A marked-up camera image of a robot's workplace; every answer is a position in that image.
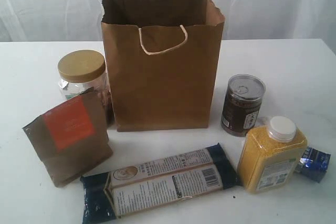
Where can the clear jar gold lid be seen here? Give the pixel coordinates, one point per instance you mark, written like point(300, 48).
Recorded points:
point(83, 71)

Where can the brown paper bag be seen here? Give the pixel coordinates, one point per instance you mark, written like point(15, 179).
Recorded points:
point(161, 58)

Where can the brown pouch orange label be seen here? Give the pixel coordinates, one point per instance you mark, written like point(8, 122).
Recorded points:
point(71, 139)

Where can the small blue white packet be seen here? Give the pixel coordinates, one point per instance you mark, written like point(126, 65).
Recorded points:
point(313, 164)

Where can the yellow millet bottle white cap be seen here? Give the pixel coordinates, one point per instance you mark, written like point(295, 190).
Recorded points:
point(270, 154)

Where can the dark can pull-tab lid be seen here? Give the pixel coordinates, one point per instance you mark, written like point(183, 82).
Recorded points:
point(242, 103)

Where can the long dark noodle package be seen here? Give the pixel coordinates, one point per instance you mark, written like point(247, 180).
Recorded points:
point(132, 189)

